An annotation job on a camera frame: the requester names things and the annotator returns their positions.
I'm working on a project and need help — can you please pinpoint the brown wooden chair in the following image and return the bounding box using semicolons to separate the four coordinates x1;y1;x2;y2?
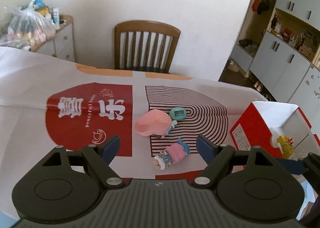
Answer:
114;20;181;74

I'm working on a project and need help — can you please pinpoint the clear plastic bag of items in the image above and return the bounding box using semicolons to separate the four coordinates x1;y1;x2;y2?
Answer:
1;0;56;49

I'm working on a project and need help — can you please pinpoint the red white patterned tablecloth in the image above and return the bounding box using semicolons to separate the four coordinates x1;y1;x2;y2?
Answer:
1;47;263;219

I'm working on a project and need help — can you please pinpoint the white cardboard box red rim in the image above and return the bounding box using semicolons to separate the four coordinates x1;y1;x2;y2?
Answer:
230;101;319;160

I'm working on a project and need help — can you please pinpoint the pink hat doll figure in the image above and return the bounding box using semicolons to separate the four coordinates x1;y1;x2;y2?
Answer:
134;109;177;138

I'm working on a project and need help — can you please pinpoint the grey wall cabinet unit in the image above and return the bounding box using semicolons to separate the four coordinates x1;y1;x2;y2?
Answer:
231;0;319;131

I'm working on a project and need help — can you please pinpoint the teal round digital timer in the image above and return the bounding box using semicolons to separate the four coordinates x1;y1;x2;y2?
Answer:
169;107;187;121

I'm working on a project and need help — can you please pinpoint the pink blue small doll figure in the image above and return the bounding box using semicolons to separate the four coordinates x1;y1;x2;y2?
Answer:
152;138;190;171

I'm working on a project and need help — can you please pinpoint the white drawer cabinet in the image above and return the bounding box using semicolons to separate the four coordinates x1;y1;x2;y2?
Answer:
30;15;75;62

